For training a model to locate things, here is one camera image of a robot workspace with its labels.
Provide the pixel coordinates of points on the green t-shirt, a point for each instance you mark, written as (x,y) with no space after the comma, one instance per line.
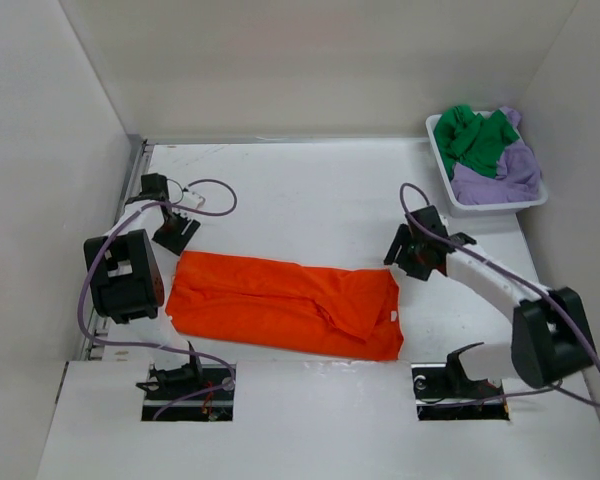
(471,140)

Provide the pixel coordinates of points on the aluminium rail left edge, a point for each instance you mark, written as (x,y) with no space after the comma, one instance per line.
(136,166)

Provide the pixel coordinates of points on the orange t-shirt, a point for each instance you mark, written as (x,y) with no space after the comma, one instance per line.
(317,310)

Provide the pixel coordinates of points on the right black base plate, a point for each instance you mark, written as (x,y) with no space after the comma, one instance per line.
(441,395)

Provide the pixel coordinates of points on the lavender t-shirt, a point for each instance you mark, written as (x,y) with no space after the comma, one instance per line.
(517,180)

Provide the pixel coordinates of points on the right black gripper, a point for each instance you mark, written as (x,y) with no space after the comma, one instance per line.
(403,238)

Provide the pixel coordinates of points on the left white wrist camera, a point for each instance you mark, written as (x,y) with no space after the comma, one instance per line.
(192,199)

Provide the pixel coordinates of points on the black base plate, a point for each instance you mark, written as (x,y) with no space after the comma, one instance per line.
(441,395)
(190,394)

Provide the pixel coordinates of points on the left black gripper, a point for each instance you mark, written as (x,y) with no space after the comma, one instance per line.
(176,242)

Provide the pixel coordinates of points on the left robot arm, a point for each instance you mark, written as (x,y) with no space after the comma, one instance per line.
(128,286)

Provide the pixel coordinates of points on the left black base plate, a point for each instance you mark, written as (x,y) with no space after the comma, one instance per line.
(190,394)

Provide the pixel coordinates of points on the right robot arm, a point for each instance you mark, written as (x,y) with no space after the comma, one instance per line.
(550,337)

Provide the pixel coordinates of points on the white plastic bin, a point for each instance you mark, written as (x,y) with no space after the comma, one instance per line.
(459,210)

